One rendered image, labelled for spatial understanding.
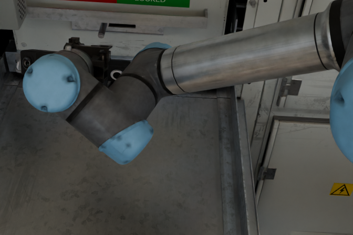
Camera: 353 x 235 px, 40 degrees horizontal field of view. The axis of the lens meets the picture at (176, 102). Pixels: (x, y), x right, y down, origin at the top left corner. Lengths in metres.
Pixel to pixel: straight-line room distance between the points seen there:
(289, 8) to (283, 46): 0.42
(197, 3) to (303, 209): 0.73
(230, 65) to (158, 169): 0.40
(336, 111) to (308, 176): 0.93
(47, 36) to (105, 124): 0.53
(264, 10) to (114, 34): 0.35
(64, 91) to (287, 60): 0.29
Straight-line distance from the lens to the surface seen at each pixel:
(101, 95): 0.68
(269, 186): 1.40
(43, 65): 0.65
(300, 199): 1.47
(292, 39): 0.63
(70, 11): 1.07
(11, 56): 1.22
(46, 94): 0.66
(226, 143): 1.06
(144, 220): 0.93
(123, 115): 0.68
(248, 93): 1.17
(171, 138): 1.06
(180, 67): 0.71
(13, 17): 1.03
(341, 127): 0.47
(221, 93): 1.18
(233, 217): 0.94
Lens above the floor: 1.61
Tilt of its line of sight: 41 degrees down
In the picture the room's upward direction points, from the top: 4 degrees clockwise
